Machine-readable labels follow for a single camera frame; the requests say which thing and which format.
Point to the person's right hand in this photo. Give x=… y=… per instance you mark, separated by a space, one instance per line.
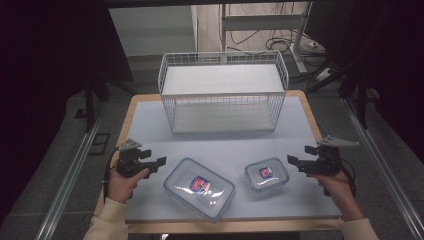
x=335 y=185

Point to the small clear food container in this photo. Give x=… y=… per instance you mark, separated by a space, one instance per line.
x=266 y=175

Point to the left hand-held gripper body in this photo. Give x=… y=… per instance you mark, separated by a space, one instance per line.
x=128 y=163

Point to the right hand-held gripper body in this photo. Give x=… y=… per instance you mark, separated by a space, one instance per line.
x=325 y=160

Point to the white cabinet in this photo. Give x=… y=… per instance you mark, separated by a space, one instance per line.
x=153 y=30

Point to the white metal desk frame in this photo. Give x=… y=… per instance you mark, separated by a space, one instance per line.
x=263 y=22

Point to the black floor hatch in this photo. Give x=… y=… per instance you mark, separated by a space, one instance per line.
x=99 y=144

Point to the person's left hand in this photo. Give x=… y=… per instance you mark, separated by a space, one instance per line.
x=121 y=186

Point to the large clear food container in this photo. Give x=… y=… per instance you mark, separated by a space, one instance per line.
x=199 y=188

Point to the white table mat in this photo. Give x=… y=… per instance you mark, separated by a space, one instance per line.
x=226 y=146

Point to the black stand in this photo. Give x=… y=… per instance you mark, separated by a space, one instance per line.
x=90 y=100
x=353 y=83

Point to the white power strip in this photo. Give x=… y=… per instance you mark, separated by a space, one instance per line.
x=322 y=75

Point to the dark curtain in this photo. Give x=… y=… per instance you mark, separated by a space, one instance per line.
x=383 y=50
x=50 y=50

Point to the metal floor rail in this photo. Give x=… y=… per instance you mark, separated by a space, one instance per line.
x=71 y=173
x=383 y=166

